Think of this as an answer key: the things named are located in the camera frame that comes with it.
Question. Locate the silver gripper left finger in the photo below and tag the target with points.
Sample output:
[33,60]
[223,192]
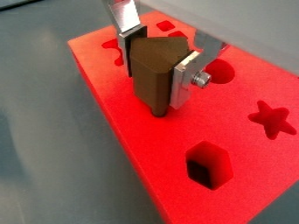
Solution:
[125,17]

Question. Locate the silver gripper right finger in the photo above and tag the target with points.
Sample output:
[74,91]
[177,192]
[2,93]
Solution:
[189,73]

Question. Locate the brown three prong peg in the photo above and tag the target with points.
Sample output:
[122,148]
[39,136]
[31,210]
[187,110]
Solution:
[154,57]

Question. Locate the red foam shape board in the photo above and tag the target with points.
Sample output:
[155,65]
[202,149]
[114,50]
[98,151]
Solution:
[247,115]

